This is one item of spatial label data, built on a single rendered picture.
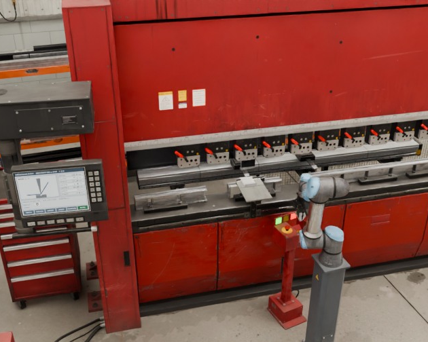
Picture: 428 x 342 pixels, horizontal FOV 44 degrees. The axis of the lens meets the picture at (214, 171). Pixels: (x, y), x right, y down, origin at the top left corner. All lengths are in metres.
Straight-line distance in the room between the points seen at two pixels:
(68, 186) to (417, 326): 2.72
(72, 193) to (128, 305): 1.27
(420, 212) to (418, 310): 0.74
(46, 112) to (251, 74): 1.35
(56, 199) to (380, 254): 2.68
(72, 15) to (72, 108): 0.52
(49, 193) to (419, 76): 2.55
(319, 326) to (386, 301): 0.90
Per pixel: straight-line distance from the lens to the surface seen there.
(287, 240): 3.59
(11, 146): 2.89
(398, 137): 4.07
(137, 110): 3.32
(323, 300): 3.53
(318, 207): 3.06
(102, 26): 2.93
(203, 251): 3.82
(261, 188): 3.65
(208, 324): 4.05
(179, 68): 3.27
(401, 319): 4.31
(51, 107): 2.68
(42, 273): 4.12
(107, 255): 3.58
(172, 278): 3.92
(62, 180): 2.82
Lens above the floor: 2.88
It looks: 29 degrees down
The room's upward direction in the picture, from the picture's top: straight up
